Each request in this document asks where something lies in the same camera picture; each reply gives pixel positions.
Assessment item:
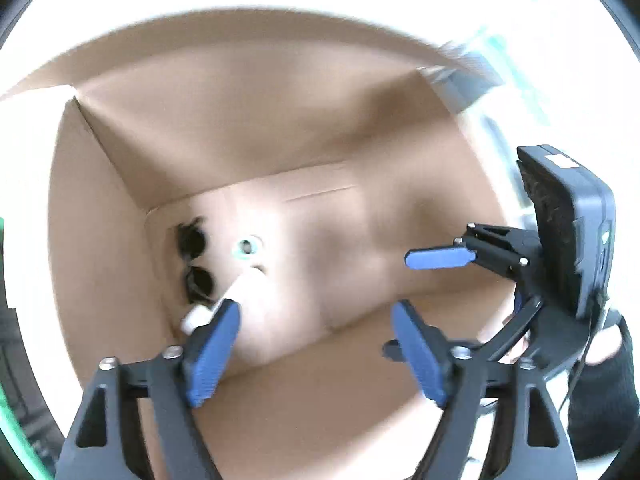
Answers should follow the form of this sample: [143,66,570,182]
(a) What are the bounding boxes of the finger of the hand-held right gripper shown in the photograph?
[477,287,548,361]
[405,223,545,286]

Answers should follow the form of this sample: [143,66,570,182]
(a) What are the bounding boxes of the black sunglasses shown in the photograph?
[176,217,218,306]

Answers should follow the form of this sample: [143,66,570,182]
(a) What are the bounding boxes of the brown cardboard box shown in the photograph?
[0,7,531,480]

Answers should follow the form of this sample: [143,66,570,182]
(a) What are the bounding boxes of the green tape roll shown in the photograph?
[231,235,263,262]

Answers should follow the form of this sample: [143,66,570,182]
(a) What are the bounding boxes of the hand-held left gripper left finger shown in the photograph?
[55,299,242,480]

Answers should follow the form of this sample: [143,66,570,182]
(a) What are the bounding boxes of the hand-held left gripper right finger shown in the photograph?
[382,300,578,480]

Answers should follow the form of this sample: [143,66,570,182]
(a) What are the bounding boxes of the person's right hand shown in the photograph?
[567,310,638,461]

